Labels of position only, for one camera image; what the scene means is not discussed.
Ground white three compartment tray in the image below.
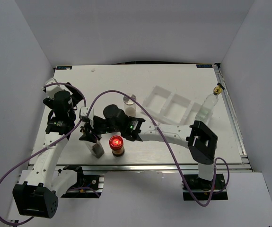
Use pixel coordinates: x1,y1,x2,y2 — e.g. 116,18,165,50
142,86,211,125

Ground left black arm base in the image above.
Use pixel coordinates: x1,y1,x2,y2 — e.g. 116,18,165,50
58,165,101,199

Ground clear liquid glass bottle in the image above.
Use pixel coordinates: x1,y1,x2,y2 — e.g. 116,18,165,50
195,83,225,124

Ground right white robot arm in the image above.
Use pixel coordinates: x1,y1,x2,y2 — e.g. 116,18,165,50
79,105,218,189

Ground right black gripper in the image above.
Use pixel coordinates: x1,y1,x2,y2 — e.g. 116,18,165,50
79,116,122,143

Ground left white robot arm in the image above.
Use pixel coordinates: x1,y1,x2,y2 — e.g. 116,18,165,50
12,80,84,218

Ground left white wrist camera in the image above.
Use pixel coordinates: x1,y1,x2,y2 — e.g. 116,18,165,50
42,78,64,99

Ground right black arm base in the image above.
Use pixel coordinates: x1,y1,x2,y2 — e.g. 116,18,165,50
184,174,228,201

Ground dark sauce glass bottle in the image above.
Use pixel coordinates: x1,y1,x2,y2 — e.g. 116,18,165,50
79,125,105,158

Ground tall silver lid spice jar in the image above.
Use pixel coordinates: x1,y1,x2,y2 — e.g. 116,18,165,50
123,94,136,117

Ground red lid sauce jar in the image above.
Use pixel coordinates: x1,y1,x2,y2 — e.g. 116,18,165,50
109,135,125,157

